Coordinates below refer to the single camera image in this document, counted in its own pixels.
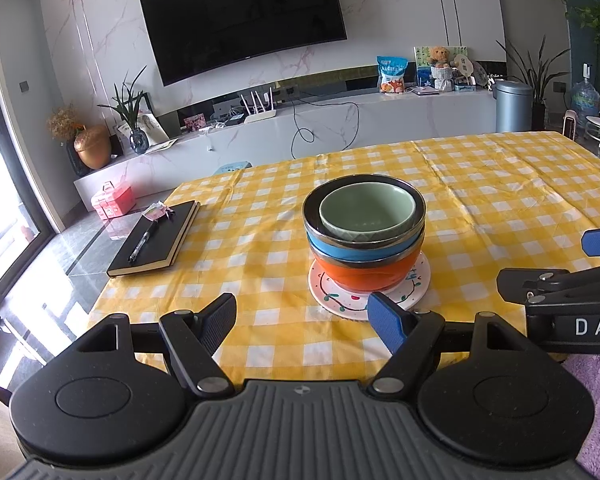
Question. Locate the dried flower bunch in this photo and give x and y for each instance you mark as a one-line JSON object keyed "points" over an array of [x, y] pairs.
{"points": [[65, 122]]}

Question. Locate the black curved television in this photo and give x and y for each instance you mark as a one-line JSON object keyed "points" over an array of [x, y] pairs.
{"points": [[245, 15]]}

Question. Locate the brown teddy bear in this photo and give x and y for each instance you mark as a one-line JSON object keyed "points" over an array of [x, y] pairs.
{"points": [[439, 56]]}

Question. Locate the golden round vase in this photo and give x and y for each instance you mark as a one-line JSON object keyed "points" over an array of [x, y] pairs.
{"points": [[92, 147]]}

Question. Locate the snake plant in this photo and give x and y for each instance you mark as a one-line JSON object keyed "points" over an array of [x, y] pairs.
{"points": [[537, 77]]}

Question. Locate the white fruit-print plate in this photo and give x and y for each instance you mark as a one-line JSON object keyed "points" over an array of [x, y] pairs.
{"points": [[330, 300]]}

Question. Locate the orange steel bowl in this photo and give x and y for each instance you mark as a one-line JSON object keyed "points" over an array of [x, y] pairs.
{"points": [[360, 275]]}

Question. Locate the black set-top box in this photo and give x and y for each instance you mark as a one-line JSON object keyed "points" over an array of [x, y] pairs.
{"points": [[235, 119]]}

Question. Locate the paper booklet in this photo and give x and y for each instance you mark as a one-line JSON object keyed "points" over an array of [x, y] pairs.
{"points": [[161, 147]]}

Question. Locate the white router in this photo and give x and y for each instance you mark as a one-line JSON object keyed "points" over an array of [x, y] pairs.
{"points": [[257, 117]]}

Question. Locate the yellow checked tablecloth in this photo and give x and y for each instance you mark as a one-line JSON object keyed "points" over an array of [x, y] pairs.
{"points": [[480, 185]]}

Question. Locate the black pen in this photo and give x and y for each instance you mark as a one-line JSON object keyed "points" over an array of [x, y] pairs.
{"points": [[142, 242]]}

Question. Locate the white picture card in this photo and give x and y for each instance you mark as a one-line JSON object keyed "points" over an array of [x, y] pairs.
{"points": [[155, 127]]}

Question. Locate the pink paper clip ornament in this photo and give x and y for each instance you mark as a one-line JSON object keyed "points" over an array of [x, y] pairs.
{"points": [[156, 211]]}

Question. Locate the black notebook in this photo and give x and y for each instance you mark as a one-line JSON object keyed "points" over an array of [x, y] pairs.
{"points": [[165, 235]]}

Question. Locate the dark plant pot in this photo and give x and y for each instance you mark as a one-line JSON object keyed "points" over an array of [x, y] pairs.
{"points": [[539, 116]]}

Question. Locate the teal plastic stool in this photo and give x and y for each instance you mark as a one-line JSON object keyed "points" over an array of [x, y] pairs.
{"points": [[234, 166]]}

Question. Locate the white marble tv console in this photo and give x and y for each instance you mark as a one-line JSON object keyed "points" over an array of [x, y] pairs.
{"points": [[380, 120]]}

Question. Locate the decorative display plate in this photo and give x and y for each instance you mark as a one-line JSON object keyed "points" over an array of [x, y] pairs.
{"points": [[481, 72]]}

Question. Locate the small pink photo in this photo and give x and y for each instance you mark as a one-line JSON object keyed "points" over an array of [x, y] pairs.
{"points": [[195, 123]]}

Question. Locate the small white heater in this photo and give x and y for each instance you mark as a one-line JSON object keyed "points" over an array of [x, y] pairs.
{"points": [[571, 125]]}

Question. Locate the pink storage box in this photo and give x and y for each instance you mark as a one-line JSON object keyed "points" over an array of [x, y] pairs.
{"points": [[112, 202]]}

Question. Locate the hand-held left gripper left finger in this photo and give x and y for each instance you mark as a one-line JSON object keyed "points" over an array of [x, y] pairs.
{"points": [[217, 320]]}

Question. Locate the dark wall socket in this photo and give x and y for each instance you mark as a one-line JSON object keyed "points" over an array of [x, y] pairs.
{"points": [[559, 87]]}

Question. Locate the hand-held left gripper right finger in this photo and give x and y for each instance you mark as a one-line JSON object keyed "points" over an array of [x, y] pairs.
{"points": [[387, 322]]}

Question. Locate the glass sliding door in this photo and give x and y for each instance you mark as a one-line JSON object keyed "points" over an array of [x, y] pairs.
{"points": [[0, 160]]}

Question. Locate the silver trash can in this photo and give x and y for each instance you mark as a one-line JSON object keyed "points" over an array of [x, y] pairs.
{"points": [[512, 107]]}

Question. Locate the blue glass vase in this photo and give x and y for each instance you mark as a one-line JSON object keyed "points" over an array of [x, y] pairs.
{"points": [[139, 142]]}

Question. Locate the round hand fan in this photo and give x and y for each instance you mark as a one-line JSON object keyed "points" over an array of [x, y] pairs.
{"points": [[463, 64]]}

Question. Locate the blue steel bowl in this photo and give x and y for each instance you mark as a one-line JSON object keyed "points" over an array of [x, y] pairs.
{"points": [[330, 250]]}

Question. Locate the blue water jug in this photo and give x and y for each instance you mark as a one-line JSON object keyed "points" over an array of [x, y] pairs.
{"points": [[586, 97]]}

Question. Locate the green painting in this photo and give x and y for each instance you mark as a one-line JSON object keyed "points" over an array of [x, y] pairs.
{"points": [[421, 57]]}

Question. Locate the green ceramic bowl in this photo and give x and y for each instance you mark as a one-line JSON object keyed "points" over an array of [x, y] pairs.
{"points": [[365, 205]]}

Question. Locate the blue food bag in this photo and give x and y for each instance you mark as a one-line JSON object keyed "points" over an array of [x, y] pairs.
{"points": [[392, 75]]}

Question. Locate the blue tissue box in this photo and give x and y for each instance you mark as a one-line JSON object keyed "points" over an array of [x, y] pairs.
{"points": [[464, 87]]}

